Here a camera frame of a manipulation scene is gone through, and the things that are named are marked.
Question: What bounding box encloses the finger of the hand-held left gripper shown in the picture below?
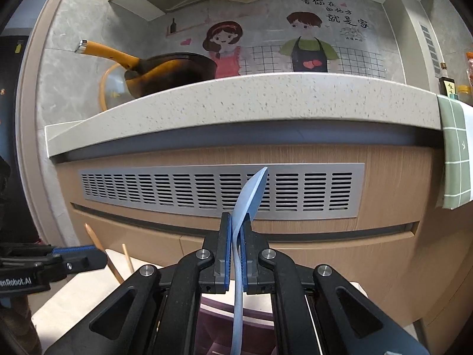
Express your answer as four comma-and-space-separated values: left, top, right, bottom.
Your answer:
52, 248, 109, 279
50, 245, 96, 257

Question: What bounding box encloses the wooden kitchen cabinet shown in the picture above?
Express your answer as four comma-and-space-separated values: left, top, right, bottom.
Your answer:
55, 142, 473, 355

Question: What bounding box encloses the glass lid with yellow rim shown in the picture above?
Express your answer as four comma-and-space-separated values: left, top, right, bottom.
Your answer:
98, 63, 135, 112

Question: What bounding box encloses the green checked towel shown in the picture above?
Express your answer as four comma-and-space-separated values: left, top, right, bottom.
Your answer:
436, 95, 473, 211

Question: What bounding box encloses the black appliance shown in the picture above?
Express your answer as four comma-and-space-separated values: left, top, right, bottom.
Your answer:
0, 35, 32, 241

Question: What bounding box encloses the cartoon couple wall sticker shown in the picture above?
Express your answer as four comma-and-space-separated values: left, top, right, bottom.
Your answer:
164, 0, 385, 80

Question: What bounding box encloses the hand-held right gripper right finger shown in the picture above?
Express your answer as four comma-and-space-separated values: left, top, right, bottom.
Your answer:
239, 217, 431, 355

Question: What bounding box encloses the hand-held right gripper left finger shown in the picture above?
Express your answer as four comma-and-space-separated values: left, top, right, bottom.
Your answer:
44, 212, 233, 355

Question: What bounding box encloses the grey metal vent grille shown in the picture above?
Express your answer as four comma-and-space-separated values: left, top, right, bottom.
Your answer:
78, 163, 365, 220

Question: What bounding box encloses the black pan with yellow handle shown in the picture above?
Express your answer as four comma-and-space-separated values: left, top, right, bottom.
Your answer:
75, 40, 218, 99

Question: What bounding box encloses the purple utensil container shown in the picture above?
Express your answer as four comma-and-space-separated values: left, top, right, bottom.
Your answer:
199, 292, 276, 355

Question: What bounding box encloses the blue silicone spatula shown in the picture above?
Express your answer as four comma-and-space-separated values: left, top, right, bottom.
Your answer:
230, 166, 269, 355

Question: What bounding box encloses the dark sauce bottle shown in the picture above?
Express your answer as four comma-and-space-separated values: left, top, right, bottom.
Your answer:
438, 63, 459, 99

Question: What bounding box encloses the white vented column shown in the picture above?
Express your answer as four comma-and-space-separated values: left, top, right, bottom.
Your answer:
382, 0, 445, 84

